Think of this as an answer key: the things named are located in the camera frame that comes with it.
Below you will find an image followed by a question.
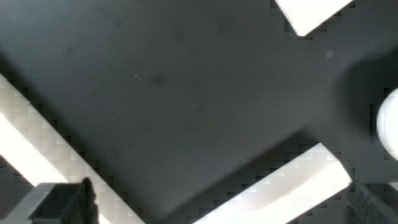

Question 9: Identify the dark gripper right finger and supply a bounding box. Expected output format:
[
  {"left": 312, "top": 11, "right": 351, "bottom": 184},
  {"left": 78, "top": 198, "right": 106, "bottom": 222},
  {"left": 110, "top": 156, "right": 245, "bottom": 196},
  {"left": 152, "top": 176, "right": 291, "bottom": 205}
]
[{"left": 344, "top": 183, "right": 398, "bottom": 224}]

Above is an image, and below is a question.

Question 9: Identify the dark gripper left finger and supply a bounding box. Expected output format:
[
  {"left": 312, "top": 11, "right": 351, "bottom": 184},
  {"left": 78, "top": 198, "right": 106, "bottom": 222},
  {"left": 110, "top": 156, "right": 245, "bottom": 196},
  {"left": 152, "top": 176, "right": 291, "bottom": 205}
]
[{"left": 0, "top": 178, "right": 99, "bottom": 224}]

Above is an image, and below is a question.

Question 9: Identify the white lamp bulb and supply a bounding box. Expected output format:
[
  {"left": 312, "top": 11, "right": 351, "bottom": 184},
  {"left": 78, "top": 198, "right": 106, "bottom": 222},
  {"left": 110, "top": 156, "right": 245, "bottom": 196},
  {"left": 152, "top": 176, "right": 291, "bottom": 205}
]
[{"left": 376, "top": 88, "right": 398, "bottom": 160}]

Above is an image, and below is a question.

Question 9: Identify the white lamp base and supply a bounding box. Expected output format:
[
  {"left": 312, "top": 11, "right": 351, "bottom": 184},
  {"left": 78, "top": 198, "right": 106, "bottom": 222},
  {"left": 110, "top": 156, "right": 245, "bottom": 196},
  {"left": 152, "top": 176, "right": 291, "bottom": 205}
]
[{"left": 275, "top": 0, "right": 353, "bottom": 37}]

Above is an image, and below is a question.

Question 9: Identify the white front border bar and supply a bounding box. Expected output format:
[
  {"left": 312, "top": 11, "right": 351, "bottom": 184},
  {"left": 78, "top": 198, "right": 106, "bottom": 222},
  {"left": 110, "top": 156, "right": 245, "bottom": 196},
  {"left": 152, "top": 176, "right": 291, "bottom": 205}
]
[{"left": 0, "top": 75, "right": 143, "bottom": 224}]

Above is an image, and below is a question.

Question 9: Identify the white border bar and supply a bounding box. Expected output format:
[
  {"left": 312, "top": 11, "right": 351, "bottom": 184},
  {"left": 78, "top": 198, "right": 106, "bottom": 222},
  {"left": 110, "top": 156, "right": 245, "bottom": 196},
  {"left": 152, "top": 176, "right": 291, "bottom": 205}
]
[
  {"left": 0, "top": 75, "right": 143, "bottom": 224},
  {"left": 191, "top": 143, "right": 351, "bottom": 224}
]

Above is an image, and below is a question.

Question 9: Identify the white right border bar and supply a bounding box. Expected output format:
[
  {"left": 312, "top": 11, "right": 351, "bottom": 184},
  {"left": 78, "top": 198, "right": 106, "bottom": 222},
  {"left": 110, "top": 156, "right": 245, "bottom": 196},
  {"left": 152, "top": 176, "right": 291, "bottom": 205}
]
[{"left": 191, "top": 143, "right": 351, "bottom": 224}]

